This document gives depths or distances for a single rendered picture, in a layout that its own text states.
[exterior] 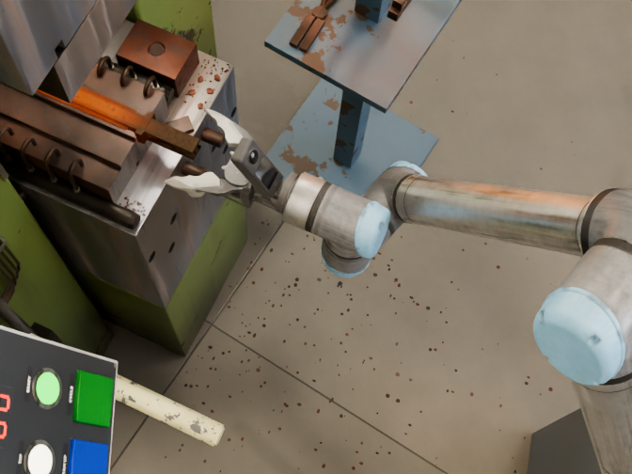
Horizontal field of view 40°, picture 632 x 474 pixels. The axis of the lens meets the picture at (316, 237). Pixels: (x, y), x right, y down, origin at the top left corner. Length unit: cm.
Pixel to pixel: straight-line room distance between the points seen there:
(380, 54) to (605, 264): 92
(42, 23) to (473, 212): 69
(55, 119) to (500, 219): 76
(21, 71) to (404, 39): 102
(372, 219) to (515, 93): 144
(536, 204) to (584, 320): 28
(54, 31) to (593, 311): 73
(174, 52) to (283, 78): 114
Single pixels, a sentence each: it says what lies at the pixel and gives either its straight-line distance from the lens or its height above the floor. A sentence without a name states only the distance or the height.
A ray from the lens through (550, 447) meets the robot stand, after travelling 226.
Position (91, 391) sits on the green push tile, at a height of 102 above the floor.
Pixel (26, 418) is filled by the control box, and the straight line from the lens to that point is 128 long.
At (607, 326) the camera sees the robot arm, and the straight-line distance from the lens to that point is 109.
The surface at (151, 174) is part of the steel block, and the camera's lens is 158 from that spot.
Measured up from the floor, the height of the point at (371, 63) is 75.
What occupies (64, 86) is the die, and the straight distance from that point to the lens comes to 121.
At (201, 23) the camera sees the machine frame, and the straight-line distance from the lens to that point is 205.
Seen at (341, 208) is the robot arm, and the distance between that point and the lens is 142.
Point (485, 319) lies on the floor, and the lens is 249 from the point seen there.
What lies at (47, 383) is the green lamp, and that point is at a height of 109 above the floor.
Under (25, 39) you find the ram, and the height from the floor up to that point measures 145.
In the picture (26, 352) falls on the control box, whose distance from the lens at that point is 128.
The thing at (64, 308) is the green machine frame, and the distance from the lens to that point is 199.
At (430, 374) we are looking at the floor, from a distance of 242.
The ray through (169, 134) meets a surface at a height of 101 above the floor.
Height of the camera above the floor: 233
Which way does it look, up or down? 69 degrees down
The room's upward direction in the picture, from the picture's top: 7 degrees clockwise
